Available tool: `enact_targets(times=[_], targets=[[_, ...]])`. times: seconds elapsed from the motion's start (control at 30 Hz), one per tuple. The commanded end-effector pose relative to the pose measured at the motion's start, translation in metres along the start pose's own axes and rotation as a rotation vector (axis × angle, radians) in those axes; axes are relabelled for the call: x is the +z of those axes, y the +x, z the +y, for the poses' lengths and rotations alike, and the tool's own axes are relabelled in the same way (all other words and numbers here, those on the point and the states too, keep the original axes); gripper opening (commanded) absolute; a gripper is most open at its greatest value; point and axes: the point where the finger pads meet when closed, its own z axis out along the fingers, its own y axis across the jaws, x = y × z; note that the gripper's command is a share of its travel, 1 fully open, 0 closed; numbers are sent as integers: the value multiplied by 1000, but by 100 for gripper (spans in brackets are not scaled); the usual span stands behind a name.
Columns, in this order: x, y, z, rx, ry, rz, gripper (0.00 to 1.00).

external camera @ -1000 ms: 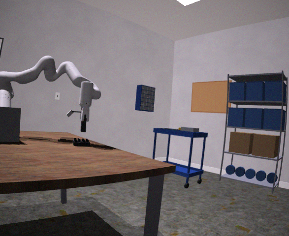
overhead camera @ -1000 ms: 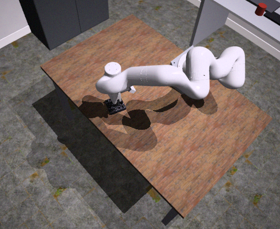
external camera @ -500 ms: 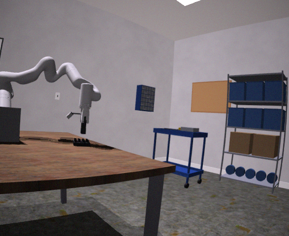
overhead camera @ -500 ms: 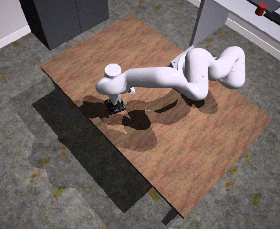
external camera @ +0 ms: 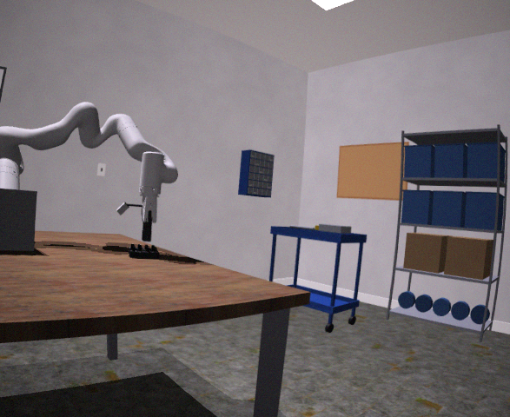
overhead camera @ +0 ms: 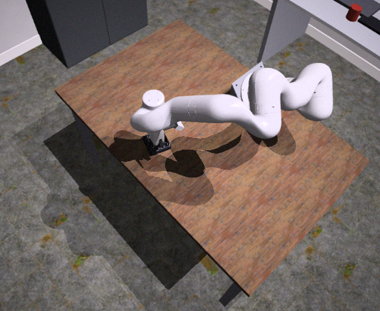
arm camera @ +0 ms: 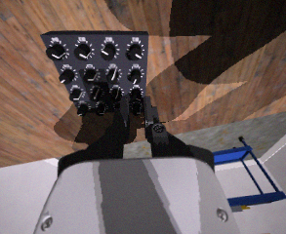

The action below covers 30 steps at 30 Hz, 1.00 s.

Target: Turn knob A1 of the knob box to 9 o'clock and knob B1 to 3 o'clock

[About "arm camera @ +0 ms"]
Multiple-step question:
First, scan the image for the black knob box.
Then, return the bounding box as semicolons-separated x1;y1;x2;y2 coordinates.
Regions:
40;30;149;117

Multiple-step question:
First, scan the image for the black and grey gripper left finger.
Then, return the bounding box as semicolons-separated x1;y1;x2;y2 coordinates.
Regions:
58;97;130;176

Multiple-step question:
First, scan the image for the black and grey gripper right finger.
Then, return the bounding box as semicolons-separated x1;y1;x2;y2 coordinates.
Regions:
143;96;215;172

